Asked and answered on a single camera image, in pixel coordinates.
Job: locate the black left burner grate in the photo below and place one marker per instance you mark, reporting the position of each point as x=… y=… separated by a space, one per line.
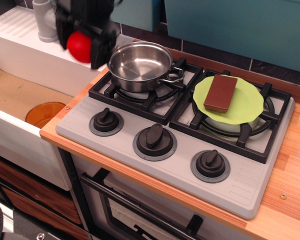
x=158 y=105

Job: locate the wooden drawer fronts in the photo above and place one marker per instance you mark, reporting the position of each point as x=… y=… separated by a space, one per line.
x=40 y=200

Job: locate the black left stove knob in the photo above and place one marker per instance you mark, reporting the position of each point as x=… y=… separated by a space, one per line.
x=106 y=123

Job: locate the black right burner grate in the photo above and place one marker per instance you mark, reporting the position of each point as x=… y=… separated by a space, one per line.
x=254 y=140

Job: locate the white toy sink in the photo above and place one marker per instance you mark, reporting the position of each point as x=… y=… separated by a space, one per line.
x=33 y=72

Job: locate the black oven door handle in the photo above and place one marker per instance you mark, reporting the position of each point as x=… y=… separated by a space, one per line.
x=97 y=183

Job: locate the grey toy faucet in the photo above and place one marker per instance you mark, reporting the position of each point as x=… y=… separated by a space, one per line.
x=45 y=17

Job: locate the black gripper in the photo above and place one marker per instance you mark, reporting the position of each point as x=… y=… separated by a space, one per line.
x=93 y=18

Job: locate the black burner grate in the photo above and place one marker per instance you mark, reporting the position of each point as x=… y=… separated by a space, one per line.
x=254 y=140
x=158 y=105

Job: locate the orange plastic bowl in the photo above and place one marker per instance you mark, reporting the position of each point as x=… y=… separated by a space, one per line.
x=41 y=114

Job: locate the black stove knob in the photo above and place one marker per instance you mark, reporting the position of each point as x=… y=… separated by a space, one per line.
x=155 y=143
x=106 y=123
x=210 y=166

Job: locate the light green plate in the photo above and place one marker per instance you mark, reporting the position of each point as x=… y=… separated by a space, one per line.
x=246 y=105

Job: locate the black middle stove knob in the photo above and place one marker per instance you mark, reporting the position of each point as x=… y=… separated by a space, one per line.
x=155 y=143

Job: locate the grey toy stove top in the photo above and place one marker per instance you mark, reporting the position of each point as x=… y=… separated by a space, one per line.
x=240 y=193

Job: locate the brown chocolate bar block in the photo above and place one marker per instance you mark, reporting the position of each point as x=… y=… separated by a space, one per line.
x=220 y=93

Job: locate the red toy apple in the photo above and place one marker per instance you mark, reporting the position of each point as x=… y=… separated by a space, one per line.
x=79 y=46

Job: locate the black right stove knob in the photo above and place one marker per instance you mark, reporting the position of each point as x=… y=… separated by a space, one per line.
x=210 y=166

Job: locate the teal wall cabinet right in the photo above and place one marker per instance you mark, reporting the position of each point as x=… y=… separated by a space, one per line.
x=264 y=30

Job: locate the stainless steel pot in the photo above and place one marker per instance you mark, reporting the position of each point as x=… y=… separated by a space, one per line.
x=141 y=67

